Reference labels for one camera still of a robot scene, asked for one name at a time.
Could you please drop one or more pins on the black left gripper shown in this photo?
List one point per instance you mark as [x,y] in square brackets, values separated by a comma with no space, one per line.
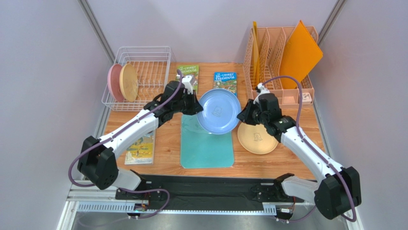
[196,107]

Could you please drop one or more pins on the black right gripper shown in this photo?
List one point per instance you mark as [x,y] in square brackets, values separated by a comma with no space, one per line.
[250,112]

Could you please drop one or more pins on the yellow bear plate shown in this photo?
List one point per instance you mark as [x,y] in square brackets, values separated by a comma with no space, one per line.
[255,139]

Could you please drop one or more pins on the blue plate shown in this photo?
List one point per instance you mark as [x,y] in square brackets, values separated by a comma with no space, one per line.
[220,110]

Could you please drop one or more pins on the tan plate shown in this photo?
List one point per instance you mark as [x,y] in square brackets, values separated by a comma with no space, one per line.
[128,81]

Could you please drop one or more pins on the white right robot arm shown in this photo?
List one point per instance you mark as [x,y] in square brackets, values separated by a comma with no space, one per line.
[336,191]

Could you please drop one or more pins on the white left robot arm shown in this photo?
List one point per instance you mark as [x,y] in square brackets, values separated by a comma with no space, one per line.
[98,160]

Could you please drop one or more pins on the green 65-Storey Treehouse book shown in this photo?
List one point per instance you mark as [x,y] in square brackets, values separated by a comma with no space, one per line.
[190,70]

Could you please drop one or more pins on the blue 26-Storey Treehouse book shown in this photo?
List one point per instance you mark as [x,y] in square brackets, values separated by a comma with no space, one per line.
[227,81]

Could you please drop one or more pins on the teal cutting board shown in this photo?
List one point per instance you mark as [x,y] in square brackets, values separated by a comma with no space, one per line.
[200,149]

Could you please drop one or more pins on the thin orange folder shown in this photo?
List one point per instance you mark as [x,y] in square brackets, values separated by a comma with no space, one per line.
[255,55]

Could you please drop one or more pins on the Brideshead Revisited paperback book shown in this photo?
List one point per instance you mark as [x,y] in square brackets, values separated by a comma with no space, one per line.
[141,151]

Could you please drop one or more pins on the pink plastic desk organizer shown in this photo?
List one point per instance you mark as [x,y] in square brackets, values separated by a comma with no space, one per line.
[271,43]

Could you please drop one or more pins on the pink plate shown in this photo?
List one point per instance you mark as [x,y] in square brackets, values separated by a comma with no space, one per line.
[113,81]

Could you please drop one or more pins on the black base mat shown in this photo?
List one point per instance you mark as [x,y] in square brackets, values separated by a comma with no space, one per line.
[188,193]

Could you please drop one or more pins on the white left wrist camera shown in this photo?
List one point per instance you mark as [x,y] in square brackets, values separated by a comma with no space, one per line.
[189,82]

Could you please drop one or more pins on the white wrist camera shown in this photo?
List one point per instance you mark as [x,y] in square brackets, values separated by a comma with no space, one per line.
[189,82]
[260,89]

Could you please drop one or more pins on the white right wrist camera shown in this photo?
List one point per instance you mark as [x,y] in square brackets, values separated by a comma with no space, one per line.
[260,89]

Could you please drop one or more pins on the white wire dish rack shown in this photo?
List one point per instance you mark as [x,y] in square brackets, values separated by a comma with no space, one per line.
[153,65]

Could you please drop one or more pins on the aluminium frame rail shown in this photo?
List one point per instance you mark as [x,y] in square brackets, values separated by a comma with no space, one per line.
[91,209]

